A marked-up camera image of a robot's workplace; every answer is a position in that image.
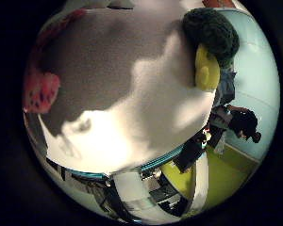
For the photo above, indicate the pink plush toy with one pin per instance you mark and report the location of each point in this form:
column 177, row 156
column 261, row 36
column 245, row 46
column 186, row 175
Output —
column 41, row 91

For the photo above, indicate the person with dark hair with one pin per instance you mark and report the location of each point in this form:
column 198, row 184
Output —
column 243, row 122

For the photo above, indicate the black stand equipment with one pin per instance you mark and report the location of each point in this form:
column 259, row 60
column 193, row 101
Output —
column 191, row 150

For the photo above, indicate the green and yellow broccoli plush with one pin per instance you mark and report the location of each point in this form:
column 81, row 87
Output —
column 210, row 34

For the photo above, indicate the white table leg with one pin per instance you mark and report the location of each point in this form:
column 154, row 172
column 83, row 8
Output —
column 129, row 188
column 200, row 182

